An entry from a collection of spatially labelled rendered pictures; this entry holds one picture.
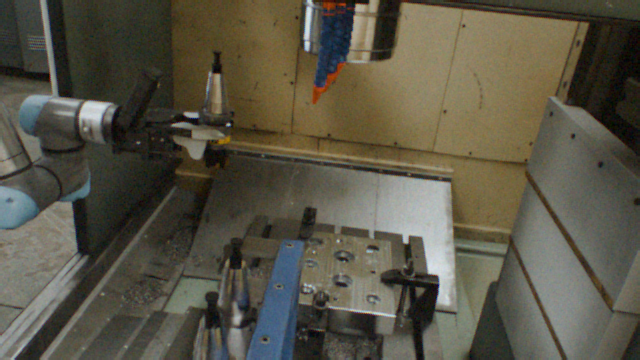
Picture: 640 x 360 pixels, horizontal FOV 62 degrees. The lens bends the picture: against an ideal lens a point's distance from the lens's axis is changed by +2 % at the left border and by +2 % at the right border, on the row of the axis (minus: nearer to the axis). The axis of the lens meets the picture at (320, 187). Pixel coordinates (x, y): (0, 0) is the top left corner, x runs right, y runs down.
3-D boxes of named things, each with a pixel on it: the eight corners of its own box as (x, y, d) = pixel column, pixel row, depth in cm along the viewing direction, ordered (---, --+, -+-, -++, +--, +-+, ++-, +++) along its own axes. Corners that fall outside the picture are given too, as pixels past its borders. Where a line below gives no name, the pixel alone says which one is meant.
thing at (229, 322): (244, 342, 68) (245, 327, 67) (201, 330, 69) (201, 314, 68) (262, 312, 74) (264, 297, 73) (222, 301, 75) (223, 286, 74)
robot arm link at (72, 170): (25, 209, 97) (15, 153, 92) (62, 183, 107) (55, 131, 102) (67, 215, 97) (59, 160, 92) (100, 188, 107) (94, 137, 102)
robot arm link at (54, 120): (44, 130, 102) (37, 87, 99) (101, 137, 102) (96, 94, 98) (19, 145, 95) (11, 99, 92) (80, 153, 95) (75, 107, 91)
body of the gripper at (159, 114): (186, 150, 101) (124, 142, 102) (185, 107, 98) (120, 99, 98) (172, 166, 95) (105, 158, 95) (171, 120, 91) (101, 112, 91)
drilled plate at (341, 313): (282, 319, 111) (284, 300, 109) (299, 245, 137) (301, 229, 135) (391, 335, 111) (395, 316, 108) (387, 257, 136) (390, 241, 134)
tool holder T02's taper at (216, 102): (224, 115, 91) (224, 77, 88) (199, 111, 92) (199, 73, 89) (232, 108, 95) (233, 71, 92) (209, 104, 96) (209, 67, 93)
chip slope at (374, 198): (163, 310, 157) (161, 235, 146) (221, 205, 217) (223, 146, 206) (465, 353, 154) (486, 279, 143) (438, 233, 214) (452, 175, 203)
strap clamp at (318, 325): (302, 372, 104) (310, 312, 98) (310, 327, 116) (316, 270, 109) (319, 375, 104) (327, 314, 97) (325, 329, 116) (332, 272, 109)
